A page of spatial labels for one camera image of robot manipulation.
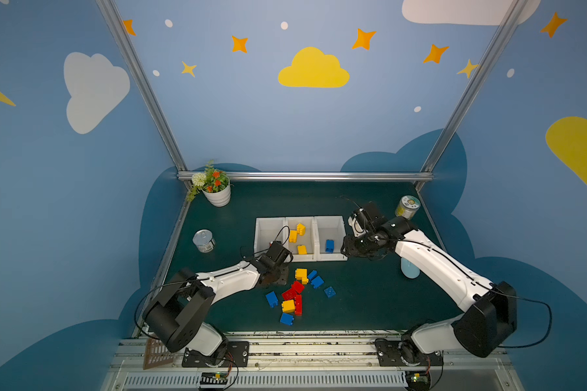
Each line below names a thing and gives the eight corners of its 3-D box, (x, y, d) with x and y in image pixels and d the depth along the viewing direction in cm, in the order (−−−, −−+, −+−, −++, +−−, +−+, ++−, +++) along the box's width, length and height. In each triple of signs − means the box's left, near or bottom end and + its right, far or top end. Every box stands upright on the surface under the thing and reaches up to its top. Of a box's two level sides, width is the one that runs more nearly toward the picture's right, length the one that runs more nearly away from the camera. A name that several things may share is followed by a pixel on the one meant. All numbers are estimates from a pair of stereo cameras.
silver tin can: (194, 252, 98) (190, 245, 94) (199, 236, 103) (195, 229, 99) (213, 252, 98) (209, 245, 94) (217, 236, 103) (214, 229, 99)
